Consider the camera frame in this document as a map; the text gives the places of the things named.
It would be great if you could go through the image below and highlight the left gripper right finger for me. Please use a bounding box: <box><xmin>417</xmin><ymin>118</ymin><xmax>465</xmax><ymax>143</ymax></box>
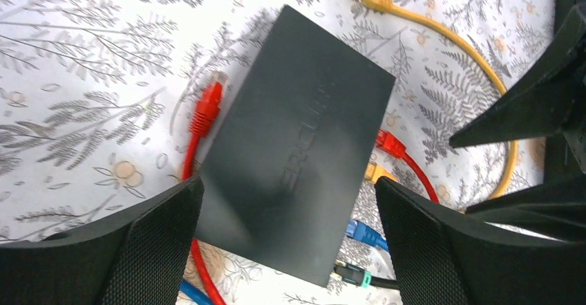
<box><xmin>375</xmin><ymin>178</ymin><xmax>585</xmax><ymax>304</ymax></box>

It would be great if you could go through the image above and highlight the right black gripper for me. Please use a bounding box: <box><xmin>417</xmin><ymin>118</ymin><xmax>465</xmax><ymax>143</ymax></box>
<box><xmin>449</xmin><ymin>0</ymin><xmax>585</xmax><ymax>241</ymax></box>

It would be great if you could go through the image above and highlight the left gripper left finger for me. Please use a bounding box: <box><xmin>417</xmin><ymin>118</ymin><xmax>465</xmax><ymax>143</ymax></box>
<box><xmin>1</xmin><ymin>177</ymin><xmax>204</xmax><ymax>304</ymax></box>

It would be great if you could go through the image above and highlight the black network switch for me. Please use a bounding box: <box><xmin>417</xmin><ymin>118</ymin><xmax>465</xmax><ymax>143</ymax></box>
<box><xmin>195</xmin><ymin>6</ymin><xmax>395</xmax><ymax>287</ymax></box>

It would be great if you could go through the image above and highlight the red ethernet cable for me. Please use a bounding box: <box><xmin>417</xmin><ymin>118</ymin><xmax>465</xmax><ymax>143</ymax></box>
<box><xmin>181</xmin><ymin>71</ymin><xmax>440</xmax><ymax>305</ymax></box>

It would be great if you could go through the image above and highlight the floral patterned table mat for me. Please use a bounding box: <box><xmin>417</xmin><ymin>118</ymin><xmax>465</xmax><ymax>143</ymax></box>
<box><xmin>0</xmin><ymin>0</ymin><xmax>562</xmax><ymax>305</ymax></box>

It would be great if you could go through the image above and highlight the black ethernet cable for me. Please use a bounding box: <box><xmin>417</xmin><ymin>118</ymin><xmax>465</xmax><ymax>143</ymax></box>
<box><xmin>332</xmin><ymin>261</ymin><xmax>400</xmax><ymax>291</ymax></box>

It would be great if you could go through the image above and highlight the yellow ethernet cable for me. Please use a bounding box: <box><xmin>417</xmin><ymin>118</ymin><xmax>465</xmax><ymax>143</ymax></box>
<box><xmin>344</xmin><ymin>0</ymin><xmax>519</xmax><ymax>201</ymax></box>

